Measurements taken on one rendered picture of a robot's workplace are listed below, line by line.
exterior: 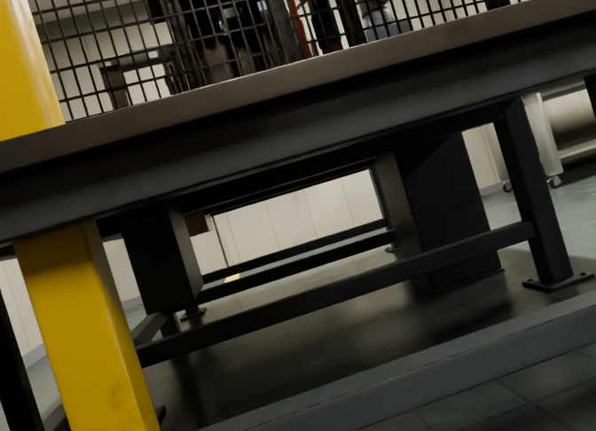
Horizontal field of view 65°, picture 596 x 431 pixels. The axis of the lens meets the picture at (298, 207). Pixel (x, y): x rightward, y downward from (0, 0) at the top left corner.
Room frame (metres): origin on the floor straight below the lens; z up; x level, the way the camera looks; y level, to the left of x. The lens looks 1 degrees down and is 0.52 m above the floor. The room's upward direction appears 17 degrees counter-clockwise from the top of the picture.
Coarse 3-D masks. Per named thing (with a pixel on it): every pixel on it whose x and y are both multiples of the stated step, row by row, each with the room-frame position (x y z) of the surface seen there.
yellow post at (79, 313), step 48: (0, 0) 0.68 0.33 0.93; (0, 48) 0.68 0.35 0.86; (0, 96) 0.68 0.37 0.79; (48, 96) 0.72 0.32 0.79; (48, 240) 0.68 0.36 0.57; (96, 240) 0.74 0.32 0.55; (48, 288) 0.67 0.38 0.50; (96, 288) 0.69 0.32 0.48; (48, 336) 0.67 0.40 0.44; (96, 336) 0.68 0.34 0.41; (96, 384) 0.68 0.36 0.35; (144, 384) 0.76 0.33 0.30
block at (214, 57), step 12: (216, 12) 1.11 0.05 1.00; (192, 24) 1.10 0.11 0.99; (204, 24) 1.11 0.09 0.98; (216, 24) 1.11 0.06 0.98; (192, 36) 1.10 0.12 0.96; (216, 36) 1.11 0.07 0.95; (216, 48) 1.11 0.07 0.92; (204, 60) 1.10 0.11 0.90; (216, 60) 1.11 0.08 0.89; (204, 72) 1.10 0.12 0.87; (216, 72) 1.10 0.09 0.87; (228, 72) 1.11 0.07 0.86
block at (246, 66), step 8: (240, 16) 1.15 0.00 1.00; (232, 24) 1.15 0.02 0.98; (240, 32) 1.15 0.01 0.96; (272, 32) 1.17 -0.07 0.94; (232, 40) 1.15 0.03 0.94; (240, 40) 1.15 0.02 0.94; (240, 48) 1.15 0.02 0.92; (248, 48) 1.16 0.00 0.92; (272, 48) 1.17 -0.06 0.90; (240, 56) 1.15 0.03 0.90; (280, 56) 1.17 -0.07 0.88; (240, 64) 1.15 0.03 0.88; (248, 64) 1.15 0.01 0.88; (248, 72) 1.15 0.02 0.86; (256, 72) 1.16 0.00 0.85
